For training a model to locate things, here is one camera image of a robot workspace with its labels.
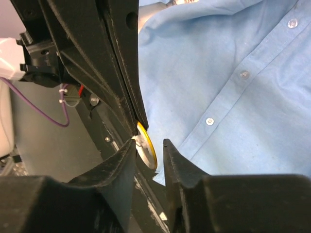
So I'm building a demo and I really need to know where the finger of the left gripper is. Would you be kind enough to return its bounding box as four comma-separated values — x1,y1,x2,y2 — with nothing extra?
97,0,149,129

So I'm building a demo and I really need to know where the light blue button shirt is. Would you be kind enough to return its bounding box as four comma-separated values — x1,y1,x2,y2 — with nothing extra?
138,0,311,184

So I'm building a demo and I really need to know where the yellow round brooch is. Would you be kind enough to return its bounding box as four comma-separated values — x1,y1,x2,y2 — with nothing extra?
132,122,157,170

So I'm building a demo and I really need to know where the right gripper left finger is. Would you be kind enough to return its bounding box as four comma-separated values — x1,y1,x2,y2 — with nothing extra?
0,139,136,233

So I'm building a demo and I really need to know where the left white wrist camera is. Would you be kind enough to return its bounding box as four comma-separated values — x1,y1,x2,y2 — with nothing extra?
0,38,25,80

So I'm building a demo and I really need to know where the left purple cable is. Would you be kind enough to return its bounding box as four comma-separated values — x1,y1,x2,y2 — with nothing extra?
0,77,71,127

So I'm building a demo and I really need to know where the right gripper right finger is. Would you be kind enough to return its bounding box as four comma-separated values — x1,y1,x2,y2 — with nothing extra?
163,139,311,233

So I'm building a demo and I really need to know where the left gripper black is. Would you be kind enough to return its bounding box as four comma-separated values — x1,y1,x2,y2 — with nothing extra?
11,0,136,135

